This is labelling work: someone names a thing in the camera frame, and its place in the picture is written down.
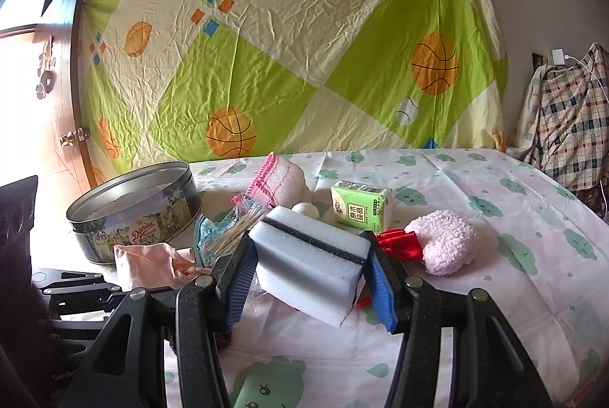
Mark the white black-striped sponge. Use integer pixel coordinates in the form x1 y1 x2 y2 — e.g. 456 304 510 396
248 207 371 328

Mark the plaid storage bag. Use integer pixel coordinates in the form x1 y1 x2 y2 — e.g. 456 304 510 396
508 42 608 219

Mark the cotton swab packet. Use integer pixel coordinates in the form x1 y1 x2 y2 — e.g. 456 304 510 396
192 194 268 268

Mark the green tissue pack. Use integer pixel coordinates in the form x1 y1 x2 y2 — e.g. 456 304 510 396
330 180 393 233

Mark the brass door handle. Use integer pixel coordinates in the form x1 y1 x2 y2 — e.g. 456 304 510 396
59 127 91 147

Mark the peach pink fabric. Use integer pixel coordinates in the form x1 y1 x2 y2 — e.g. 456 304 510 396
113 243 212 290

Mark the cloud-print table cloth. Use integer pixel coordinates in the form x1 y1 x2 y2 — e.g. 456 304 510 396
161 146 609 408

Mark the round cookie tin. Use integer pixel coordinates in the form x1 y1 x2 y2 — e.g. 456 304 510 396
66 161 200 265

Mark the brown balcony door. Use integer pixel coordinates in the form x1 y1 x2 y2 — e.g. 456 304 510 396
34 0 96 193

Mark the green cream sports bedsheet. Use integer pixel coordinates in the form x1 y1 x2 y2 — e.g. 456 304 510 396
80 0 508 182

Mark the white charger cable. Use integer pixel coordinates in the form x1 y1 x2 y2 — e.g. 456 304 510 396
562 52 602 95

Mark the fluffy pink plush pouch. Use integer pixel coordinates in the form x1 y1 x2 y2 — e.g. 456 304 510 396
405 210 479 276

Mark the white rolled cloth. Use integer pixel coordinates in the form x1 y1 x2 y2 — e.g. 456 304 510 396
291 202 320 219

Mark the pink crochet-edged cloth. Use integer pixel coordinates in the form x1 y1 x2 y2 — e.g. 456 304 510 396
245 152 312 209

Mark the white wall charger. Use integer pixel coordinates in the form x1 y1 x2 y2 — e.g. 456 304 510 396
551 48 566 66

